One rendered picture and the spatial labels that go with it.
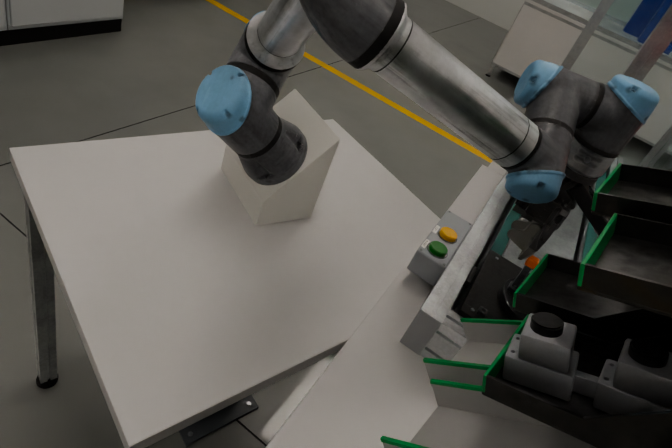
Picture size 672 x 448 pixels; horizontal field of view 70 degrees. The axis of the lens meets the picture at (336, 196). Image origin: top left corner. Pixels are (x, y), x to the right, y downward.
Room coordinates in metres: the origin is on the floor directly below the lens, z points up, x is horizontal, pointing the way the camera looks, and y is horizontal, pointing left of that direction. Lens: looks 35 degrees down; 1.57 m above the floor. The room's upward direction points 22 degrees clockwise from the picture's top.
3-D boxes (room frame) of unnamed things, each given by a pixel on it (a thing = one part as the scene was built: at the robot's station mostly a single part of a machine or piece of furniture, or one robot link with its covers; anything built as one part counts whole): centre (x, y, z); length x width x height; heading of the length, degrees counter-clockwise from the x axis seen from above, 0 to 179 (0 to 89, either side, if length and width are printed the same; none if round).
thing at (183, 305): (0.86, 0.12, 0.84); 0.90 x 0.70 x 0.03; 141
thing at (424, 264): (0.90, -0.27, 0.93); 0.21 x 0.07 x 0.06; 162
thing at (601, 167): (0.78, -0.36, 1.29); 0.08 x 0.08 x 0.05
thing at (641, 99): (0.78, -0.36, 1.37); 0.09 x 0.08 x 0.11; 90
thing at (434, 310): (1.06, -0.38, 0.91); 0.89 x 0.06 x 0.11; 162
